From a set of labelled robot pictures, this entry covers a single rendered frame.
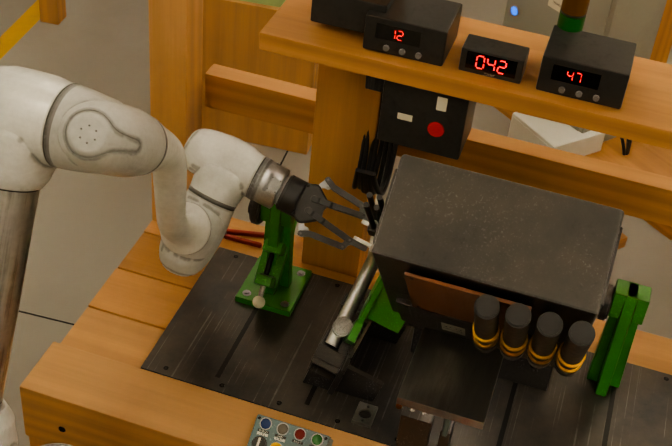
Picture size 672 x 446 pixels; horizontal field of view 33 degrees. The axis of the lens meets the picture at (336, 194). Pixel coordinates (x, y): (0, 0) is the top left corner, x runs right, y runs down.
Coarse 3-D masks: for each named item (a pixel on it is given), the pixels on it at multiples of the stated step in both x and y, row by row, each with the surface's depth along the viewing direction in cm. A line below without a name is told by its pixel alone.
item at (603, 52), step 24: (408, 0) 218; (432, 0) 219; (384, 24) 213; (408, 24) 211; (432, 24) 212; (456, 24) 218; (384, 48) 215; (408, 48) 214; (432, 48) 212; (552, 48) 208; (576, 48) 209; (600, 48) 210; (624, 48) 211; (552, 72) 207; (576, 72) 206; (600, 72) 204; (624, 72) 204; (576, 96) 208; (600, 96) 207
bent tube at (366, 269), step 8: (368, 256) 233; (368, 264) 232; (376, 264) 232; (360, 272) 234; (368, 272) 233; (360, 280) 233; (368, 280) 233; (352, 288) 233; (360, 288) 232; (352, 296) 232; (360, 296) 232; (344, 304) 232; (352, 304) 232; (344, 312) 232; (352, 312) 232; (328, 336) 231; (336, 336) 231; (336, 344) 231
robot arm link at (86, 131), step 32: (64, 96) 166; (96, 96) 166; (64, 128) 161; (96, 128) 160; (128, 128) 163; (160, 128) 175; (64, 160) 166; (96, 160) 161; (128, 160) 165; (160, 160) 176
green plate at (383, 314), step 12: (372, 288) 226; (384, 288) 214; (372, 300) 215; (384, 300) 215; (360, 312) 226; (372, 312) 218; (384, 312) 217; (396, 312) 216; (384, 324) 219; (396, 324) 218
